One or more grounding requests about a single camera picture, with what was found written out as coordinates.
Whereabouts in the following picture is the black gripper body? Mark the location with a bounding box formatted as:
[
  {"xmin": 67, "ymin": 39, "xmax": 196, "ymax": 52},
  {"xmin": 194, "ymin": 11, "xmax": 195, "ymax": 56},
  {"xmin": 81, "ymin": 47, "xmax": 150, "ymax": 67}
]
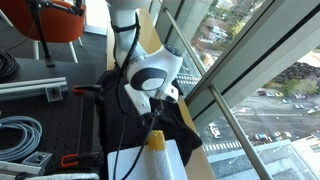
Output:
[{"xmin": 141, "ymin": 98, "xmax": 165, "ymax": 125}]

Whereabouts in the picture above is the black zip jersey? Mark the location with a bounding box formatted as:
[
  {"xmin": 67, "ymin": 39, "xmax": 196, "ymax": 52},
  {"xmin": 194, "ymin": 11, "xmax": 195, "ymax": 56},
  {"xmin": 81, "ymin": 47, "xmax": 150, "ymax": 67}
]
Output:
[{"xmin": 96, "ymin": 68, "xmax": 203, "ymax": 168}]

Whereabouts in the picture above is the white roll with yellow cap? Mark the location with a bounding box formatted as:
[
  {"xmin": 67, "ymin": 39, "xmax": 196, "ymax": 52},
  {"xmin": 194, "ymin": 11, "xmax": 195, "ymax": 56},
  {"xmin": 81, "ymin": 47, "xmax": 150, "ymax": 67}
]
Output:
[{"xmin": 146, "ymin": 129, "xmax": 176, "ymax": 180}]

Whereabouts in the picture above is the white box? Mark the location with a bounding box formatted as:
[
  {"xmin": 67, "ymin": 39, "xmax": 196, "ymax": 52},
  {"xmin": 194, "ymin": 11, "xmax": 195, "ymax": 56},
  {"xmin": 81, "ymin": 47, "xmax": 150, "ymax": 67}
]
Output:
[{"xmin": 107, "ymin": 139, "xmax": 189, "ymax": 180}]

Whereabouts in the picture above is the grey metal window handrail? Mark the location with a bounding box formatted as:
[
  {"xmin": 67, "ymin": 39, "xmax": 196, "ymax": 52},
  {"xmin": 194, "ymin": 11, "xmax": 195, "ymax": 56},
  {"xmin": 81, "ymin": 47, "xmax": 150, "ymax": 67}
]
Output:
[{"xmin": 162, "ymin": 7, "xmax": 275, "ymax": 180}]

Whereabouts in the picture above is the orange chair with white legs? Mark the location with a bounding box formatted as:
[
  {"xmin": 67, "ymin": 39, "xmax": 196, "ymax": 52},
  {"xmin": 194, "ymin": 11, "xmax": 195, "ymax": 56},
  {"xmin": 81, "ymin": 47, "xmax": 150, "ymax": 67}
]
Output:
[{"xmin": 0, "ymin": 0, "xmax": 87, "ymax": 64}]

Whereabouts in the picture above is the black tripod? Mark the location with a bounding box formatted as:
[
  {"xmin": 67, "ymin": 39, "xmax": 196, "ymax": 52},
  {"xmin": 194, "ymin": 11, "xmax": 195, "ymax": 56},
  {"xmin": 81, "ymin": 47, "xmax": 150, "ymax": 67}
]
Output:
[{"xmin": 26, "ymin": 0, "xmax": 86, "ymax": 68}]

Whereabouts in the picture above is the short aluminium extrusion bar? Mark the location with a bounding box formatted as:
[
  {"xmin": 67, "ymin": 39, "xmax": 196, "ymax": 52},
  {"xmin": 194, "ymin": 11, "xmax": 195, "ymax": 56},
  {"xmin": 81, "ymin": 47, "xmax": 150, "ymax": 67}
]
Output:
[{"xmin": 0, "ymin": 160, "xmax": 44, "ymax": 177}]

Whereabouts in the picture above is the black clamp with orange handle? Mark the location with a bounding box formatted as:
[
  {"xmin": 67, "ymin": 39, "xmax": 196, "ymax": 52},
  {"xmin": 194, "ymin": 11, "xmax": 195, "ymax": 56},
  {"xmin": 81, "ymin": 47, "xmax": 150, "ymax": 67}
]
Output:
[
  {"xmin": 72, "ymin": 83, "xmax": 104, "ymax": 108},
  {"xmin": 59, "ymin": 150, "xmax": 103, "ymax": 169}
]

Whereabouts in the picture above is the grey metal corner bracket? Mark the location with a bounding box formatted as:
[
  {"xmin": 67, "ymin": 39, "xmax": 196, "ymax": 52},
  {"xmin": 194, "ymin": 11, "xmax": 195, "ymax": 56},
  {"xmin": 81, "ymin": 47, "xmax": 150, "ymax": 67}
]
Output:
[
  {"xmin": 21, "ymin": 150, "xmax": 53, "ymax": 168},
  {"xmin": 44, "ymin": 85, "xmax": 64, "ymax": 103}
]

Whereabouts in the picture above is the white braided hose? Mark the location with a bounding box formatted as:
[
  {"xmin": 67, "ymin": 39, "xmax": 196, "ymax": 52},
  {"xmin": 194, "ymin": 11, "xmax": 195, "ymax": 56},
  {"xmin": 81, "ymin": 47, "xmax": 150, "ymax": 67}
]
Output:
[{"xmin": 24, "ymin": 172, "xmax": 101, "ymax": 180}]

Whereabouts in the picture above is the light grey cable coil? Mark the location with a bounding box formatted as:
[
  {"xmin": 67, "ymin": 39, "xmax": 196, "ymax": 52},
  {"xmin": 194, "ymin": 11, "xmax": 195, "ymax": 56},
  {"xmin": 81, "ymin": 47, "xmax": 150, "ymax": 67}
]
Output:
[{"xmin": 0, "ymin": 115, "xmax": 43, "ymax": 163}]

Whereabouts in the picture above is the black cable coil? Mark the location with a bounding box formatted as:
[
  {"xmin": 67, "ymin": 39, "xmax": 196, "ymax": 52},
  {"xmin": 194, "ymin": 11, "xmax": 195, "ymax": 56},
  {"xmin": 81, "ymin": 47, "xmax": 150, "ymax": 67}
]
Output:
[{"xmin": 0, "ymin": 49, "xmax": 19, "ymax": 80}]

